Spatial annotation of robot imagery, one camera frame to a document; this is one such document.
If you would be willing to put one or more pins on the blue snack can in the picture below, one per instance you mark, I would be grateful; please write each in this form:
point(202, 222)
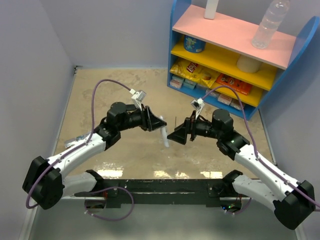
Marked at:
point(193, 45)

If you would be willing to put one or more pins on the red snack packet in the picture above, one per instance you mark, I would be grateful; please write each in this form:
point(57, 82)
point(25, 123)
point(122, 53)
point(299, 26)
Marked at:
point(74, 141)

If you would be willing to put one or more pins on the white remote control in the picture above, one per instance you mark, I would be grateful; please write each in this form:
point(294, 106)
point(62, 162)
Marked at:
point(164, 135)

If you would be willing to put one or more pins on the white paper roll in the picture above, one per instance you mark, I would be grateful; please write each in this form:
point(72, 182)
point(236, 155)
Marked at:
point(248, 64)

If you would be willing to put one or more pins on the small white box leftmost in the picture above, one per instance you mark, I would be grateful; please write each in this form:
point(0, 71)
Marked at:
point(176, 81)

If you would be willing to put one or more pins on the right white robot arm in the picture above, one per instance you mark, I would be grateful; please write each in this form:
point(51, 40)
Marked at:
point(290, 200)

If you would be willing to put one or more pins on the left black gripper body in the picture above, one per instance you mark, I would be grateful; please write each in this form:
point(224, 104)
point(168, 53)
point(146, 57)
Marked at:
point(144, 124)

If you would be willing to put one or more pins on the yellow Lays chips bag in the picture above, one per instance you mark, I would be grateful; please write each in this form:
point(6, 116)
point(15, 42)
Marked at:
point(194, 72)

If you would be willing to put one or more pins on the white bottle on shelf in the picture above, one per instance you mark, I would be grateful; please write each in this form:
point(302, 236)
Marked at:
point(211, 9)

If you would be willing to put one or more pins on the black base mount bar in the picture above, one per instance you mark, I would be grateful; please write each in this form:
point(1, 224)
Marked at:
point(206, 192)

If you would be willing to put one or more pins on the blue shelf unit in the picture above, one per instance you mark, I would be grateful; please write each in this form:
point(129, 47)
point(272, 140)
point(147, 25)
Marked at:
point(226, 39)

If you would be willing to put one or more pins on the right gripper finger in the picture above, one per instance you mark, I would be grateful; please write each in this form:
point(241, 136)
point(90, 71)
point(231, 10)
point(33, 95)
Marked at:
point(180, 138)
point(184, 128)

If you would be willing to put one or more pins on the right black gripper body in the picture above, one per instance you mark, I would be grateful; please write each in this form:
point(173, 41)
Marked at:
point(195, 126)

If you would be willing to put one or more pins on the clear plastic water bottle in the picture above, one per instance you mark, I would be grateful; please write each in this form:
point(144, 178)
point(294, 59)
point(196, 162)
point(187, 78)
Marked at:
point(272, 19)

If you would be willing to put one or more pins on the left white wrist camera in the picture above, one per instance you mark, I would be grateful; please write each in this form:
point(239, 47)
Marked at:
point(137, 97)

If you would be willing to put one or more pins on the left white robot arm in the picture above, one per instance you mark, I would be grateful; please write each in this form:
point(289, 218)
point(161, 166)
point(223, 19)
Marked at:
point(44, 181)

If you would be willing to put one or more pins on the small white box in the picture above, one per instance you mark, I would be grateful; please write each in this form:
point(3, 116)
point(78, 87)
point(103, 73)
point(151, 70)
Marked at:
point(224, 99)
point(176, 81)
point(189, 84)
point(238, 105)
point(213, 94)

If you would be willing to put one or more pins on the orange snack box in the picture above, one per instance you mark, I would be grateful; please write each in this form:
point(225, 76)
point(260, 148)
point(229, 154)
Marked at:
point(234, 83)

